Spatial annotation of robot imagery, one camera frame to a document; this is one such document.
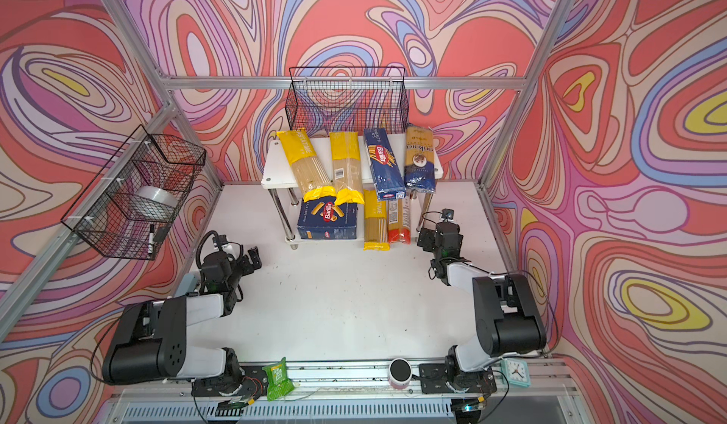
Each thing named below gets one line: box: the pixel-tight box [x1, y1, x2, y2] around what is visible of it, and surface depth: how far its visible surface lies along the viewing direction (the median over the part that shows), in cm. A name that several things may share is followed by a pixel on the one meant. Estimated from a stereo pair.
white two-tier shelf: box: [261, 134, 365, 251], surface depth 80 cm
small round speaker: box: [388, 357, 413, 389], surface depth 72 cm
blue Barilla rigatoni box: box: [296, 197, 358, 240], surface depth 93 cm
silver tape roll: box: [129, 185, 179, 223], surface depth 74 cm
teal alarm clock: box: [499, 357, 532, 388], surface depth 75 cm
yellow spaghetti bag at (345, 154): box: [329, 131, 365, 207], surface depth 73 cm
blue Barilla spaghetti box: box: [363, 127, 408, 202], surface depth 75 cm
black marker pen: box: [147, 224, 155, 257], surface depth 73 cm
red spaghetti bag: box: [388, 196, 412, 246], surface depth 98 cm
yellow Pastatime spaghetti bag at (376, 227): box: [363, 189, 391, 252], surface depth 95 cm
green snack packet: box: [262, 356, 295, 402], surface depth 74 cm
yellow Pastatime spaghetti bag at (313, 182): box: [276, 127, 337, 204], surface depth 75 cm
